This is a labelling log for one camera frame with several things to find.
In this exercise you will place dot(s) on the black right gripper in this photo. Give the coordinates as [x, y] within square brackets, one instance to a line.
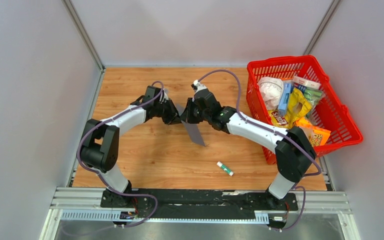
[186, 116]

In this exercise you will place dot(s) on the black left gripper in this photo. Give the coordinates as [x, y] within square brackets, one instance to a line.
[173, 117]

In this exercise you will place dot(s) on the grey-blue paper envelope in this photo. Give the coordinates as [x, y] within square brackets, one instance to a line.
[194, 133]

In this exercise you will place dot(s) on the green white glue stick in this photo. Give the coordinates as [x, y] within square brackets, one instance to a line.
[225, 168]

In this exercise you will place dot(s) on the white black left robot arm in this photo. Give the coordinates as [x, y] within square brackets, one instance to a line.
[98, 149]

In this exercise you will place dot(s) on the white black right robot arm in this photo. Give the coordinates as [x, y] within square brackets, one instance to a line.
[291, 147]

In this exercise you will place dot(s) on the white crumpled plastic bag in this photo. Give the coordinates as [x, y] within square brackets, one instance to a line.
[271, 90]

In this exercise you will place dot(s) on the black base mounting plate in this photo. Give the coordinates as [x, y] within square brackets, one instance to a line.
[201, 203]

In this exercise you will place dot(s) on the blue box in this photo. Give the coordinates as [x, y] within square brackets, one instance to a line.
[284, 98]

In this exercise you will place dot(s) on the yellow Lays chips bag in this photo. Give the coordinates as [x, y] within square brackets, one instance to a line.
[298, 106]

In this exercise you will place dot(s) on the white red carton box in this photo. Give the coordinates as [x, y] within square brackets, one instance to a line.
[306, 83]

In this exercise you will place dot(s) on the green snack packet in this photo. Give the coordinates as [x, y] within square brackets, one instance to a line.
[313, 96]

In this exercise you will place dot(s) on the orange snack bag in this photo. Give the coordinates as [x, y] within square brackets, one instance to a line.
[316, 135]

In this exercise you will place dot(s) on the red plastic shopping basket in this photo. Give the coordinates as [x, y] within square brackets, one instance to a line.
[329, 114]

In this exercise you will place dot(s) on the aluminium frame rail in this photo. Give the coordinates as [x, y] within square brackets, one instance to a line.
[83, 204]

